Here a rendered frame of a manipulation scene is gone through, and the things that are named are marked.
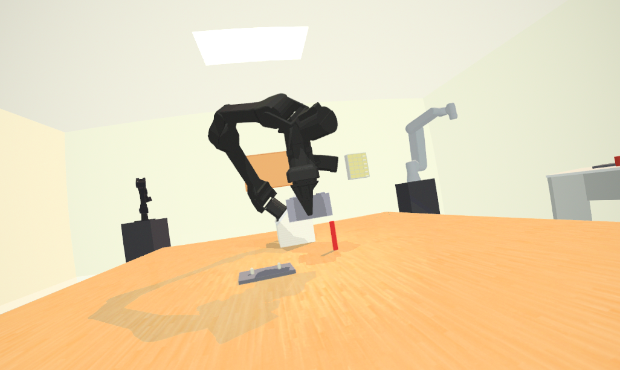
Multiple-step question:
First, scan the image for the red peg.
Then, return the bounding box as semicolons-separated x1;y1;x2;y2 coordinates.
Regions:
329;221;338;250

